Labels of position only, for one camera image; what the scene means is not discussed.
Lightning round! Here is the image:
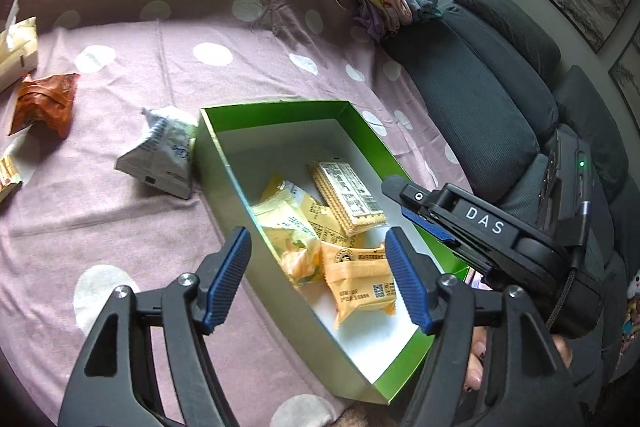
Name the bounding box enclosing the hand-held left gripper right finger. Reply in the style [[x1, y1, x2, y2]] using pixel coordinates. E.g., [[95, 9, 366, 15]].
[[385, 227, 586, 427]]

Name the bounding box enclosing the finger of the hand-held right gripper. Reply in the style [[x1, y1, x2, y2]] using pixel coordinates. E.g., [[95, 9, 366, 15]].
[[381, 175, 453, 242]]

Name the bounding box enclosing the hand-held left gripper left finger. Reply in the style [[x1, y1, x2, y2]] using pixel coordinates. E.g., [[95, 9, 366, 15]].
[[57, 226, 252, 427]]

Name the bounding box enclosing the tan biscuit packet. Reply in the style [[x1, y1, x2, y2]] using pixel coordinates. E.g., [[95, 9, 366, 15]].
[[320, 243, 398, 330]]

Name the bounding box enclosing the yellow-green snack packet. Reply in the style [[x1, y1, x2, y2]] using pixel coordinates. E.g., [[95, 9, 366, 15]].
[[250, 199, 325, 287]]

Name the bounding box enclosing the pale yellow cracker packet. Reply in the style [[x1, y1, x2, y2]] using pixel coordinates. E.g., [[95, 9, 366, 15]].
[[306, 160, 390, 235]]

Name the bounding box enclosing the green cardboard box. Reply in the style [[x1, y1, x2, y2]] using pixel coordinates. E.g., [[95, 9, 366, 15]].
[[192, 101, 471, 405]]

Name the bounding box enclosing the person's right hand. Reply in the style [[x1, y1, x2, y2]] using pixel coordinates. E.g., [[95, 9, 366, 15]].
[[462, 327, 490, 394]]

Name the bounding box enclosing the small colourful toy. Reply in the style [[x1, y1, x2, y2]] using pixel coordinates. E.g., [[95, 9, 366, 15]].
[[624, 274, 640, 343]]

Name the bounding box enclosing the white-grey snack packet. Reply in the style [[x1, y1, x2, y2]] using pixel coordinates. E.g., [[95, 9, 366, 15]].
[[115, 106, 198, 200]]

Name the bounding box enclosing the dark grey sofa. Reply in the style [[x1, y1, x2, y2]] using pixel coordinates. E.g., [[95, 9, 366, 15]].
[[380, 0, 640, 388]]

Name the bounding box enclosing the bright yellow snack packet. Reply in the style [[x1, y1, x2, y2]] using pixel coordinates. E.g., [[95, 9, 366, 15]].
[[0, 152, 25, 202]]

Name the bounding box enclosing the orange snack bag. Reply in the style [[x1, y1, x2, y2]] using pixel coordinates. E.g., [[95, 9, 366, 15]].
[[7, 73, 81, 138]]

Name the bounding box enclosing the tissue pack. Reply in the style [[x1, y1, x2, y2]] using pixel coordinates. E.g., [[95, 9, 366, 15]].
[[0, 0, 40, 92]]

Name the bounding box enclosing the black braided cable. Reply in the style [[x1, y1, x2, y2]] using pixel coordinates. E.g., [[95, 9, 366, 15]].
[[547, 199, 596, 328]]

